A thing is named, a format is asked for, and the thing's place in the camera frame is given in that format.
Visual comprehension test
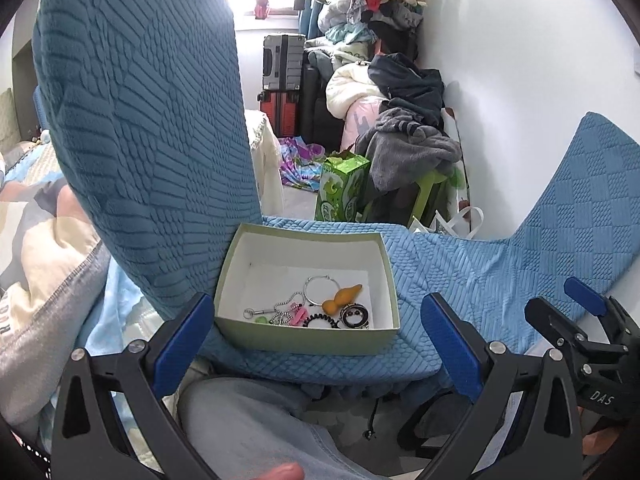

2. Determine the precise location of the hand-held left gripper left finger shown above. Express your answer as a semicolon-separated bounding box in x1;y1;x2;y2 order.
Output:
52;292;221;480

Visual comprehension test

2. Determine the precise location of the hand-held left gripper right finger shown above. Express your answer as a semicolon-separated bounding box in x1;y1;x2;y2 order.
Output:
417;294;583;480

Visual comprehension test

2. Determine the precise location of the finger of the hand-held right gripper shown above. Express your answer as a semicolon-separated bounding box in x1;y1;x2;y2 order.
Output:
564;276;640;347
525;297;593;361

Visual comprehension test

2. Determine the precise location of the silver ball chain necklace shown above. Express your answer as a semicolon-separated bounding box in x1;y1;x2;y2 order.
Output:
267;300;301;326

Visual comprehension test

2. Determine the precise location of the black beaded bracelet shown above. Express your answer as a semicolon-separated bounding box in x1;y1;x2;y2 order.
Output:
340;306;372;330

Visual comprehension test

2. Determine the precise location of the light green cardboard box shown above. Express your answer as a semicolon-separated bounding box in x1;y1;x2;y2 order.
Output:
214;222;401;357

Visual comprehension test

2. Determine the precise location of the orange gourd pendant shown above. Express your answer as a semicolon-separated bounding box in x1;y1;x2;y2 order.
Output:
322;284;362;315

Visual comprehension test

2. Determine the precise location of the silver hoop bangle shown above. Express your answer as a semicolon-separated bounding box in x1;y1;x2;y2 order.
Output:
303;275;341;306

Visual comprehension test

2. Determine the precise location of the person's right hand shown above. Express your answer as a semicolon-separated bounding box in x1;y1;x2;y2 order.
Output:
582;412;626;461

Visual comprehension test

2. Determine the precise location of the person's left hand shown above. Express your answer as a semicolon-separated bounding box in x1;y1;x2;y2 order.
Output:
262;461;306;480

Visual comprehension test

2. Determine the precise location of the green plastic stool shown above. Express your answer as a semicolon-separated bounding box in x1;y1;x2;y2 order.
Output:
357;167;463;226

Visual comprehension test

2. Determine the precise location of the green printed carton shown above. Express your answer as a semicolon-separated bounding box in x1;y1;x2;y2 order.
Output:
314;155;372;223

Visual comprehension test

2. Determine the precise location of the grey sweater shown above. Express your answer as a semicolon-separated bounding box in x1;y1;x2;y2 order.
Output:
367;107;461;193

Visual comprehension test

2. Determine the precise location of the blue textured chair cover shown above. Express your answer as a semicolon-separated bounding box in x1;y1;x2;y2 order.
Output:
32;0;638;396

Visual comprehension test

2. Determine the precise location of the colourful cloth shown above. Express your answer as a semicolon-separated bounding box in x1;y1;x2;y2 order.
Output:
277;135;341;193

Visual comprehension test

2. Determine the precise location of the pink cloth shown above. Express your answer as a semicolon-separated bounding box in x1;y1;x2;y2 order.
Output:
342;100;386;156

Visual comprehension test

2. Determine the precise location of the red suitcase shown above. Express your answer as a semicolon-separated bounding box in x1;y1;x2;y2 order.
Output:
259;91;303;136

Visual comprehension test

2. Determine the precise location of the black jacket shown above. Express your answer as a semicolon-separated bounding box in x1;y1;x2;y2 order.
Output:
367;55;446;116

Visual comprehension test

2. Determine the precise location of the cream padded jacket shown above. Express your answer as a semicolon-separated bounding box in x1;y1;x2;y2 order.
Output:
326;62;388;121

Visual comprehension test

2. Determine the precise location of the grey black suitcase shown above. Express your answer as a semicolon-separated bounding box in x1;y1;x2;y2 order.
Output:
262;34;306;93

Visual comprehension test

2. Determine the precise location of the pale clothes pile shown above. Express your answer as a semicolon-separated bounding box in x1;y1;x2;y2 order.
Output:
305;0;381;66

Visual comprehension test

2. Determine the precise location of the black cable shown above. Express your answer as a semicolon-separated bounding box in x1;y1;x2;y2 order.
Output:
362;395;382;442

